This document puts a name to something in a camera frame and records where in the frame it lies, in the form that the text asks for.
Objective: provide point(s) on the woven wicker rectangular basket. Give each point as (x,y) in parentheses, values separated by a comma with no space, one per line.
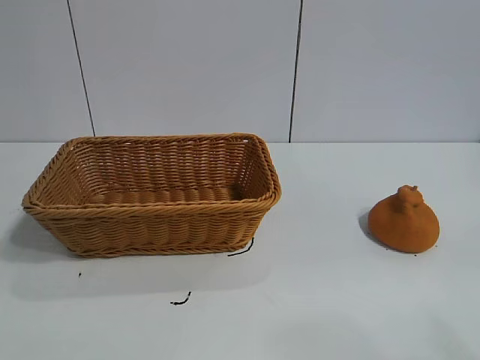
(157,225)

